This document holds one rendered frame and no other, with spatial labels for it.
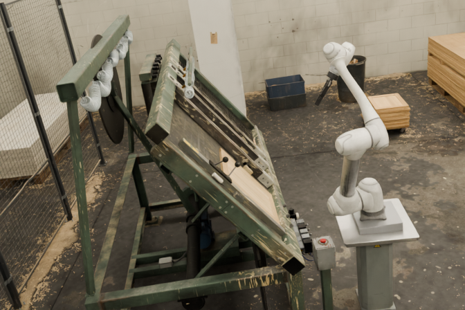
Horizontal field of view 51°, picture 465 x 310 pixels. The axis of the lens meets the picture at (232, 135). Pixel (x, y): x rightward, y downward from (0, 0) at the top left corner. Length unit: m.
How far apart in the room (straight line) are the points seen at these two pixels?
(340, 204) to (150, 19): 6.00
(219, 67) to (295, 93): 1.35
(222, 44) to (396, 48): 3.30
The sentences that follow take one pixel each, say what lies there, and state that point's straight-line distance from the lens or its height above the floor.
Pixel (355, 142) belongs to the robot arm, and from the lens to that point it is 2.94.
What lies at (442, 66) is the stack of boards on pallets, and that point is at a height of 0.49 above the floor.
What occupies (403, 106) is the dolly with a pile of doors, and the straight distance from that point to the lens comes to 6.57.
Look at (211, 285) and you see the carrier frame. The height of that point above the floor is 0.78.
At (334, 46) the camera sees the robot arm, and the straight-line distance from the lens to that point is 3.03.
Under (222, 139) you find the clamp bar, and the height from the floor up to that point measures 1.36.
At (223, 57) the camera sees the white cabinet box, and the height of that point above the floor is 1.07.
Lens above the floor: 2.81
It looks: 23 degrees down
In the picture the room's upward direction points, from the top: 9 degrees counter-clockwise
